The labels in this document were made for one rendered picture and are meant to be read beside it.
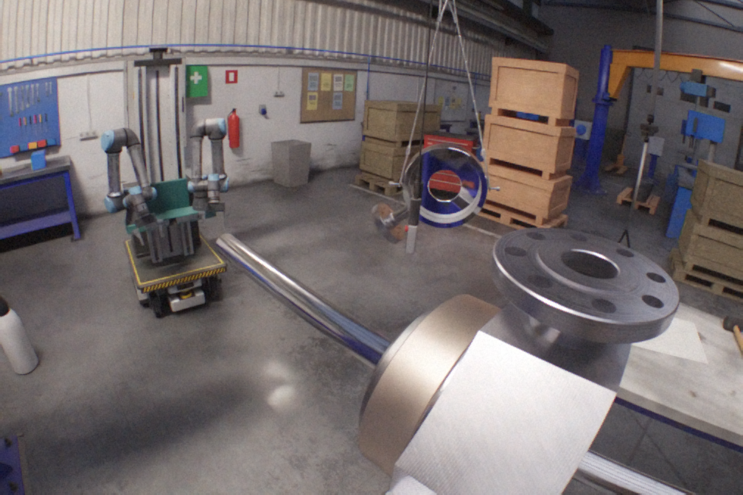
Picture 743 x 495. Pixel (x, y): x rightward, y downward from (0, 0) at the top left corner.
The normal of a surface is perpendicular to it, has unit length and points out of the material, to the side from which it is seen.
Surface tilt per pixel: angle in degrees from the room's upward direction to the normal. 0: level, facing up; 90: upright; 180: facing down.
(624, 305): 0
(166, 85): 90
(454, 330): 14
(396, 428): 68
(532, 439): 45
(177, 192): 90
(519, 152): 90
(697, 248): 90
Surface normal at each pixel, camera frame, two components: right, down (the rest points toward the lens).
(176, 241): 0.66, 0.29
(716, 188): -0.61, 0.24
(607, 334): -0.33, 0.31
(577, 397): -0.44, -0.51
